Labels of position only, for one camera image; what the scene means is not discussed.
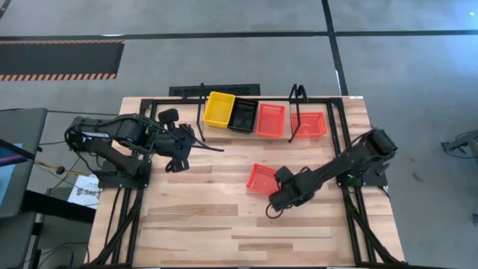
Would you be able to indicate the black aluminium table frame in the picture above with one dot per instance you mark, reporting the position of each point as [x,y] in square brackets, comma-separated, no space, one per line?
[168,101]

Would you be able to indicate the printed white paper sheet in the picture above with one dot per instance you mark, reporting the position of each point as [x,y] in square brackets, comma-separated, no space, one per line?
[84,192]

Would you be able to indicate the black hazard-striped floor mat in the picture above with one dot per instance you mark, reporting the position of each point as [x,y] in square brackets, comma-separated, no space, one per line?
[56,60]

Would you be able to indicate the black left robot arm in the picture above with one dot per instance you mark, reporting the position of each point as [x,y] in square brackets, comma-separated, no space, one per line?
[123,130]

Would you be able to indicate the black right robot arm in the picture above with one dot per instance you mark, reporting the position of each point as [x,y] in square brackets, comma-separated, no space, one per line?
[354,160]

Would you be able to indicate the yellow plastic basket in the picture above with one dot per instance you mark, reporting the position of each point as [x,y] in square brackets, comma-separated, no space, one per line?
[218,110]

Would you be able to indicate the black curved bar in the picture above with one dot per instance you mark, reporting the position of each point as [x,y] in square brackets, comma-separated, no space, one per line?
[18,149]

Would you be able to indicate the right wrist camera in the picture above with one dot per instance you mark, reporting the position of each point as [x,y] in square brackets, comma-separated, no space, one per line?
[284,174]

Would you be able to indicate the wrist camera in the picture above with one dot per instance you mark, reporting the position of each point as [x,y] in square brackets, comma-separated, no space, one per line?
[168,116]
[284,174]

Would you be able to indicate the light blue panel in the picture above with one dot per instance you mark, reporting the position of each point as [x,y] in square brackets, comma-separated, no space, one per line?
[7,175]

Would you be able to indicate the black boom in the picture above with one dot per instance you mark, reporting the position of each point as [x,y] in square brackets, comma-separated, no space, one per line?
[56,205]

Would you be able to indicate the grey stand base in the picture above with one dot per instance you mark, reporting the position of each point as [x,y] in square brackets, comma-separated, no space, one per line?
[467,140]

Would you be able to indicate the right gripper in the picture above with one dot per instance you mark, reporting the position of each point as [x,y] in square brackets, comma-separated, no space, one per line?
[295,190]

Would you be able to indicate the red-orange plastic basket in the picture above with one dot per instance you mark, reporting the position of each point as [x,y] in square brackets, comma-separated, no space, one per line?
[261,179]
[309,125]
[271,121]

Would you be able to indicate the grey cabinet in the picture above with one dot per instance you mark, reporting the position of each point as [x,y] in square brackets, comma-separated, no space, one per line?
[22,123]

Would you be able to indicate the black plastic basket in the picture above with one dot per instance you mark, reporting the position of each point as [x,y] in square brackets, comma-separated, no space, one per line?
[243,116]

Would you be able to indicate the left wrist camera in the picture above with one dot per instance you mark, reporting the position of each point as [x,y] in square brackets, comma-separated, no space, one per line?
[168,116]

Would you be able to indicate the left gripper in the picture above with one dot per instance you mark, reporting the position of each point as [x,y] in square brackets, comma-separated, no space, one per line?
[177,143]

